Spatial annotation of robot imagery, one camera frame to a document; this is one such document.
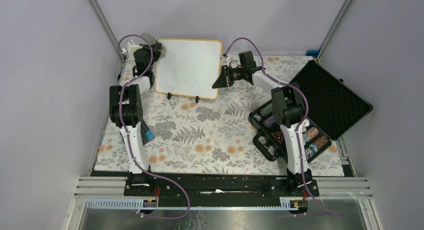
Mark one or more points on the black whiteboard easel stand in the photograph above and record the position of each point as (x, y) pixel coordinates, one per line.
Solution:
(171, 96)

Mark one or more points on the black poker chip case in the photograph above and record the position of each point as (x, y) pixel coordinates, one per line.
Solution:
(333, 110)

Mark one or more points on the blue toy brick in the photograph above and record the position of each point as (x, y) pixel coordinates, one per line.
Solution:
(149, 135)

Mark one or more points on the blue corner bracket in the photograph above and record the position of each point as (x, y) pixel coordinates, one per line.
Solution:
(312, 53)

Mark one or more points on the dark grey brick plate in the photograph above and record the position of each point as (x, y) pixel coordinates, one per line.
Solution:
(143, 128)

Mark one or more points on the whiteboard with yellow frame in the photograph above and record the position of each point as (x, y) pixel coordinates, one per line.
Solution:
(189, 67)

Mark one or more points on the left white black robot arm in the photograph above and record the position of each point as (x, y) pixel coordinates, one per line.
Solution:
(126, 109)

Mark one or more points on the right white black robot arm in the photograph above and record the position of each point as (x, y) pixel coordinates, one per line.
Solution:
(290, 109)

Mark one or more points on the red triangle dealer card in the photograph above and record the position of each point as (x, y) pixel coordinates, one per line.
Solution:
(279, 136)

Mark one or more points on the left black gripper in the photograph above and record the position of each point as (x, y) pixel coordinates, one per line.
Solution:
(155, 50)

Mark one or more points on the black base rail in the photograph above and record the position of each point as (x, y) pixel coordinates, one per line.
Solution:
(217, 190)

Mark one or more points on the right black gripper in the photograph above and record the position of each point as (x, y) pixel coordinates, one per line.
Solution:
(224, 80)

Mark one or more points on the grey eraser cloth pad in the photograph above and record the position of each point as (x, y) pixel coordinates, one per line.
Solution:
(148, 39)

